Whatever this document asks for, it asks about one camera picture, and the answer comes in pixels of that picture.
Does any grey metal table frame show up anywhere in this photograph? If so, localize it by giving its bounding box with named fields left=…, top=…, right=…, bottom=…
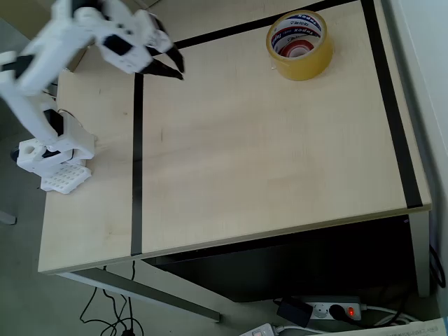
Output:
left=57, top=209, right=431, bottom=323

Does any black power adapter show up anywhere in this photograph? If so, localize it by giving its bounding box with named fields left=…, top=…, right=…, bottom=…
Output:
left=276, top=297, right=314, bottom=328

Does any grey power strip red switch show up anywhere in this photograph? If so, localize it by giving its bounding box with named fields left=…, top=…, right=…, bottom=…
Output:
left=303, top=295, right=363, bottom=321

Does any white power strip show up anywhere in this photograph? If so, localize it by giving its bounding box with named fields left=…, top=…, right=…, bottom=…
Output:
left=239, top=322, right=285, bottom=336

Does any white perforated base plate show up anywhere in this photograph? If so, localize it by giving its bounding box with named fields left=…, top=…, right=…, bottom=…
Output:
left=40, top=163, right=92, bottom=194

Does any printed paper sheet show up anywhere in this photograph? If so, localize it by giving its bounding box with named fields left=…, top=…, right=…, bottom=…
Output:
left=311, top=316, right=448, bottom=336

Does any yellow tape roll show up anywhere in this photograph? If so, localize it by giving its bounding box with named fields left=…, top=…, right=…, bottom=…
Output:
left=265, top=10, right=335, bottom=82

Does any black cable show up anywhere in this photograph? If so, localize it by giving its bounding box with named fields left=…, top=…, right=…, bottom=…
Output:
left=79, top=260, right=144, bottom=336
left=428, top=244, right=447, bottom=290

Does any black round plug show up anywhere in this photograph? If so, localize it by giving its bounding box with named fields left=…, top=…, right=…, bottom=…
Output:
left=328, top=303, right=348, bottom=321

